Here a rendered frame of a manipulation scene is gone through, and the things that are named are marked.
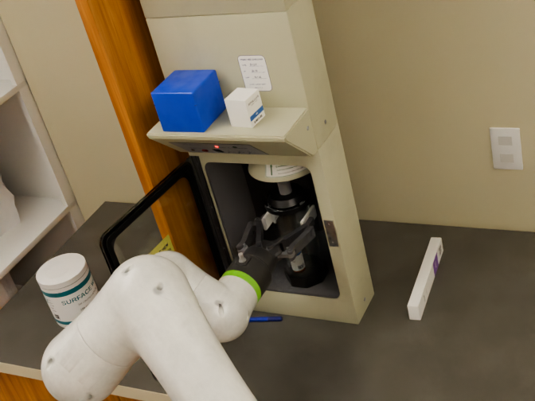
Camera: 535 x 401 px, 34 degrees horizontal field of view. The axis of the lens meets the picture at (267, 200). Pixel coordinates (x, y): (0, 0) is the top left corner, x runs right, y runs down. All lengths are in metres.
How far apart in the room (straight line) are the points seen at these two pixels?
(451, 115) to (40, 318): 1.18
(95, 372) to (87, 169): 1.56
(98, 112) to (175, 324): 1.50
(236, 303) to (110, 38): 0.58
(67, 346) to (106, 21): 0.72
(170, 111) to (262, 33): 0.24
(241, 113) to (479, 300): 0.73
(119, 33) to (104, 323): 0.73
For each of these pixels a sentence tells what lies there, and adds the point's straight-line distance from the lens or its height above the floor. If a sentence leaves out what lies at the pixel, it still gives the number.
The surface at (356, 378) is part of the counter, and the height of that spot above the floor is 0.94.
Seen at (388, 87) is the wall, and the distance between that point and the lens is 2.17.
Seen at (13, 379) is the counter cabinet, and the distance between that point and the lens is 2.45.
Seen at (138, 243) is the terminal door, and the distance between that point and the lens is 1.84.
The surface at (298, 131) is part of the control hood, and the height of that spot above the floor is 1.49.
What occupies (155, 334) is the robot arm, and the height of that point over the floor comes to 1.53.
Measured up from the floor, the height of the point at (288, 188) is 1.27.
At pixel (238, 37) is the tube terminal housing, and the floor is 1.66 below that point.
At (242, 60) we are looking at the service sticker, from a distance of 1.75.
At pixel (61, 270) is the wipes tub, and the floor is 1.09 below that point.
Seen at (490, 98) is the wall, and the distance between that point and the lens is 2.11.
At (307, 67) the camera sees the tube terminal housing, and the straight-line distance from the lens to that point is 1.74.
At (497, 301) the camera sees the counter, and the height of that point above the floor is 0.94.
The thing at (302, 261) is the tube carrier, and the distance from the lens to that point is 2.03.
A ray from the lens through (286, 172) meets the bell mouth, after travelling 1.89.
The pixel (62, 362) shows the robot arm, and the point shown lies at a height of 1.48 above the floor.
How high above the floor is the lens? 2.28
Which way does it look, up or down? 31 degrees down
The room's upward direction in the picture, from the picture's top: 15 degrees counter-clockwise
